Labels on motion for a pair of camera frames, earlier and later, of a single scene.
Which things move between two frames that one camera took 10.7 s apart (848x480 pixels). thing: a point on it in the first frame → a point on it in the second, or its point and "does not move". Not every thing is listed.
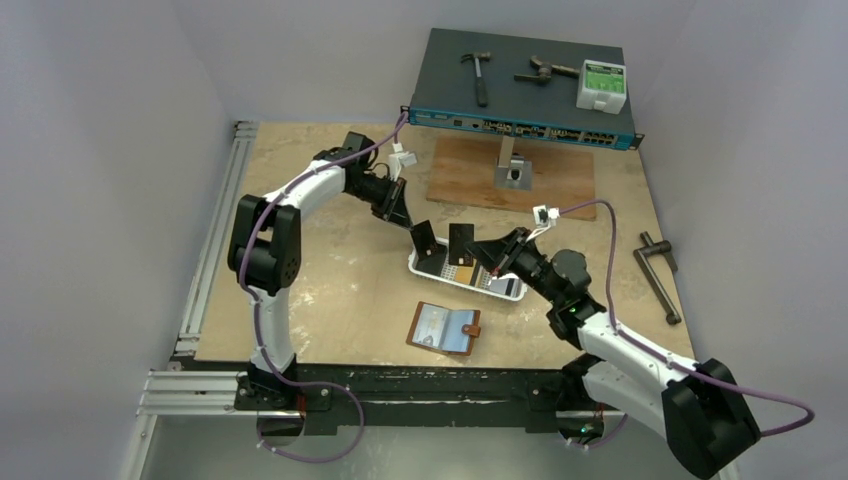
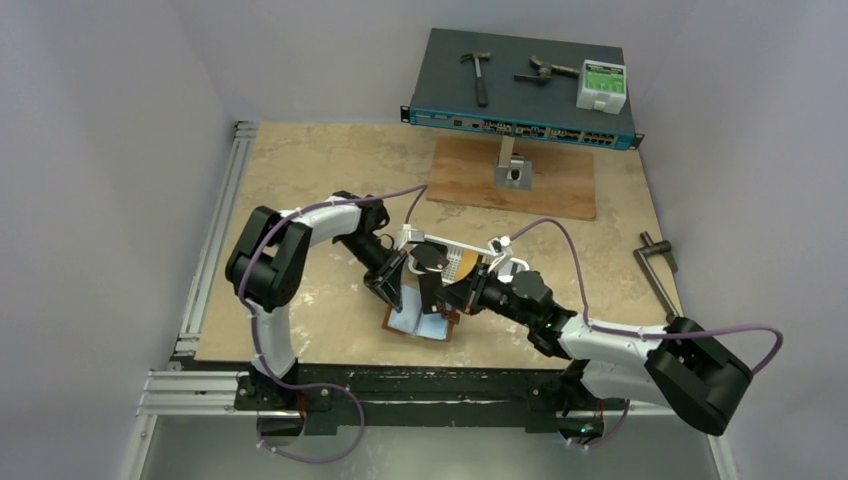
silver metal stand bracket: [512, 171] does not move
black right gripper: [503, 252] → [473, 291]
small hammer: [482, 93] does not move
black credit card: [459, 236] → [430, 282]
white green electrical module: [602, 86] does not move
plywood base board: [462, 171] does not move
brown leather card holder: [450, 331] → [411, 319]
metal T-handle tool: [652, 277] does not move
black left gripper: [393, 207] → [387, 277]
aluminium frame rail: [216, 238] does not move
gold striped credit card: [463, 274] does not move
